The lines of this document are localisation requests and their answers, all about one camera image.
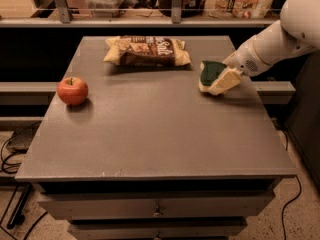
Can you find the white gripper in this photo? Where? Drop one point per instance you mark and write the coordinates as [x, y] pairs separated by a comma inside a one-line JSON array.
[[242, 60]]

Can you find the green and yellow sponge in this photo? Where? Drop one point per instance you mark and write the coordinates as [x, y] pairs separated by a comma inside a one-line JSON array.
[[210, 71]]

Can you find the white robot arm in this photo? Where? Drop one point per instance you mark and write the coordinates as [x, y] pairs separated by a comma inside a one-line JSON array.
[[295, 33]]

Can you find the red apple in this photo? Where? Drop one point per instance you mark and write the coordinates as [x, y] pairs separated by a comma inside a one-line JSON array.
[[72, 91]]

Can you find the colourful snack bag on shelf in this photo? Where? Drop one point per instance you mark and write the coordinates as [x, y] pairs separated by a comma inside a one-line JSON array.
[[244, 9]]

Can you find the brown snack chip bag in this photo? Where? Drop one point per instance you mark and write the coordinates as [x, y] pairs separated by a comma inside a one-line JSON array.
[[146, 51]]

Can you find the grey drawer cabinet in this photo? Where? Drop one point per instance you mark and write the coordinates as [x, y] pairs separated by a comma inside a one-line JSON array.
[[153, 131]]

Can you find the lower drawer with knob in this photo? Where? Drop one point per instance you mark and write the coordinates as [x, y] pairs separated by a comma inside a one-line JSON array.
[[140, 231]]

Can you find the drawer with knob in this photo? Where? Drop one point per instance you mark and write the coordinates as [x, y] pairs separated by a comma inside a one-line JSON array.
[[140, 231], [154, 205]]

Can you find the upper drawer with knob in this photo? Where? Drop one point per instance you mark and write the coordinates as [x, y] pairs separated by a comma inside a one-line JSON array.
[[154, 205]]

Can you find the grey power adapter box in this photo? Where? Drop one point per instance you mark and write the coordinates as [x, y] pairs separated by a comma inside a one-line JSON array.
[[20, 140]]

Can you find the grey metal shelf rail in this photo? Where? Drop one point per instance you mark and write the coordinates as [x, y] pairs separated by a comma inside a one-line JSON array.
[[23, 14]]

